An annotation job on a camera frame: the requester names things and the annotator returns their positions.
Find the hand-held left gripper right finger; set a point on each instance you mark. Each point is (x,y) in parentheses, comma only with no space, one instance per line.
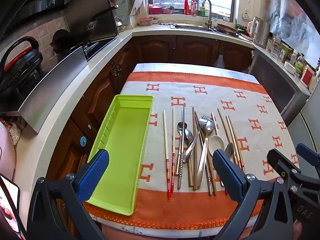
(226,171)

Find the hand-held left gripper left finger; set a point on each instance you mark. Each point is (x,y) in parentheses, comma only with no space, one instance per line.
(93,175)

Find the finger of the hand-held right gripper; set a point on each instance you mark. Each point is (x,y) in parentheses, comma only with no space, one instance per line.
(281,161)
(308,153)

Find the metal fork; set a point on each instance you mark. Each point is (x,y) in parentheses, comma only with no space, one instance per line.
(201,175)

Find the white ceramic spoon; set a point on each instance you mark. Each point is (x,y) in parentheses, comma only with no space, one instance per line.
(217,142)

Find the light chopstick red striped end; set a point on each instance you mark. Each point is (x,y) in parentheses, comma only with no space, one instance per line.
(235,135)
(173,130)
(166,145)
(213,120)
(222,120)
(231,132)

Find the green plastic utensil tray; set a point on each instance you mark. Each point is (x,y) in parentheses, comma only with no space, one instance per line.
(125,140)

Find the large metal spoon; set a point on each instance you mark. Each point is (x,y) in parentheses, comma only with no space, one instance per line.
(208,125)

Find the grey appliance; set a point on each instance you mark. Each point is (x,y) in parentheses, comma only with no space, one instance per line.
(307,120)

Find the blue round cabinet lock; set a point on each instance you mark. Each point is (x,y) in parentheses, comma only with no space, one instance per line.
(82,141)

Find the orange letter print blanket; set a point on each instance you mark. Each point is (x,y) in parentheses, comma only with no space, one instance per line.
(250,110)

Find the white kitchen countertop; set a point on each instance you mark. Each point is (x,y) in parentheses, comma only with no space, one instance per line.
(62,120)

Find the stainless steel appliance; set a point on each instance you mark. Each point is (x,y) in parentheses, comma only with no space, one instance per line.
(275,85)

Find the red label box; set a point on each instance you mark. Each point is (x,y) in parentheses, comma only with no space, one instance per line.
(307,75)

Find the white bowl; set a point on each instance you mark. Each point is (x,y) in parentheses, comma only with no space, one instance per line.
(290,68)

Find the smartphone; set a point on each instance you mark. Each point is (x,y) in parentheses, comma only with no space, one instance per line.
(10,205)

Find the clear condiment bottle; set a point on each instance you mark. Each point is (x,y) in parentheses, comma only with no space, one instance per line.
(299,65)

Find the crumpled plastic bag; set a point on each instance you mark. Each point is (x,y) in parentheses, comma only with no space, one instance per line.
(15,130)

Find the pink rice cooker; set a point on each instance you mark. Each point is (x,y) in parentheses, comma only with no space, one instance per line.
(6,152)

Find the stainless steel counter panel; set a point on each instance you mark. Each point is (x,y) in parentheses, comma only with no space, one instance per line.
(50,90)

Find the white bottle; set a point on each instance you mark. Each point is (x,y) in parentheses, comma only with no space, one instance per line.
(293,57)

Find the hanging plastic bag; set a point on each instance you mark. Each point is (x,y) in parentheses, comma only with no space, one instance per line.
(220,61)

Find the clear plastic container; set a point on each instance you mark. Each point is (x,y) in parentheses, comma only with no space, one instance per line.
(276,47)

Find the black gas stove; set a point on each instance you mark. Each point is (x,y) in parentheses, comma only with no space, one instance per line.
(100,46)

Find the black red pressure cooker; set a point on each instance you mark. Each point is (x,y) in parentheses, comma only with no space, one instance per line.
(20,65)

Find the pink cup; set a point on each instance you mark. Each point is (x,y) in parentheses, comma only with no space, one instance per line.
(250,28)

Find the brown wooden kitchen cabinets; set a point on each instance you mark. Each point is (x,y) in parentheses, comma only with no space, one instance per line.
(155,50)

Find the black cooking pot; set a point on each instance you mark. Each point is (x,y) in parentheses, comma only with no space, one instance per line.
(60,38)

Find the red pan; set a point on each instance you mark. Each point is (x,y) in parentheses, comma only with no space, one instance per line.
(226,28)

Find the steel sink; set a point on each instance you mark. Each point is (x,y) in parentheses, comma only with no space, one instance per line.
(192,26)

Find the small steel kettle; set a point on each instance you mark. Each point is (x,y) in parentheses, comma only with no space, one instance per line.
(119,23)

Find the steel faucet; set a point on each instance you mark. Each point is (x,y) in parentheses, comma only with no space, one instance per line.
(209,12)

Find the green bottle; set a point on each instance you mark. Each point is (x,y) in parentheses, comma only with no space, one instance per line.
(202,11)

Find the pink lidded container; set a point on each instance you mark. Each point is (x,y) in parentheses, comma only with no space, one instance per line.
(145,21)

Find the pink bottle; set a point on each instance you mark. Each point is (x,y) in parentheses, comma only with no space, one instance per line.
(193,5)

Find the red spray bottle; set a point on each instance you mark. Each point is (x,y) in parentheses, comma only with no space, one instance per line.
(186,5)

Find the pink bowl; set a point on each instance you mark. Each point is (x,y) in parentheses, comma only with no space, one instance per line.
(167,10)

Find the light cutting board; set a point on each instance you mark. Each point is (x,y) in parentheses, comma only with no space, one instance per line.
(136,3)

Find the pink basin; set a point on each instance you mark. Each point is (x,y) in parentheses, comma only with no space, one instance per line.
(155,8)

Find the black range hood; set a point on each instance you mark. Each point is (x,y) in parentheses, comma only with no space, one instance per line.
(37,2)

